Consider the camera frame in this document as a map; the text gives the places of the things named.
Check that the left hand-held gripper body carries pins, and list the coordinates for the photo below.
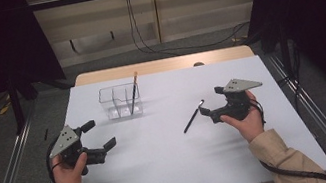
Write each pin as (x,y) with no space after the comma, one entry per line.
(64,141)

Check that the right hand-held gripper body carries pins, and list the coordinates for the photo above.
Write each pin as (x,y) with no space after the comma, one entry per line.
(239,84)

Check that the black white-tipped makeup brush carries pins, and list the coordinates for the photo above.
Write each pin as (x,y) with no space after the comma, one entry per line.
(193,117)

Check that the clear acrylic organizer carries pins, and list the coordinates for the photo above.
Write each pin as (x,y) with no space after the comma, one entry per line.
(118,111)

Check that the orange-tipped makeup brush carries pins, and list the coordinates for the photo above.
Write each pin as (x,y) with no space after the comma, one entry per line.
(134,93)

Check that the person's left hand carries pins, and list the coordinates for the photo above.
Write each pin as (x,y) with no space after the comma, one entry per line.
(68,181)

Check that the person's right hand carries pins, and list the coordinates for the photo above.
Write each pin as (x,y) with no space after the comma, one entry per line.
(253,126)

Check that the dark round table grommet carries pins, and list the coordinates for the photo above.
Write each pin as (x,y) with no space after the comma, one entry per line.
(198,64)

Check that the black metal stand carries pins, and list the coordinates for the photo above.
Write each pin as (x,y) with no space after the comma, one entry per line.
(16,107)

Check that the white table cover sheet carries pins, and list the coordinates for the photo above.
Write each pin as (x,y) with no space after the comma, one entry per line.
(165,172)

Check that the small yellow thing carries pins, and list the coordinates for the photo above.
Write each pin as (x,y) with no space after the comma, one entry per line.
(5,109)

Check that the beige background desk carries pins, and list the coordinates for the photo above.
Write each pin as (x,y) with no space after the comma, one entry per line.
(87,20)

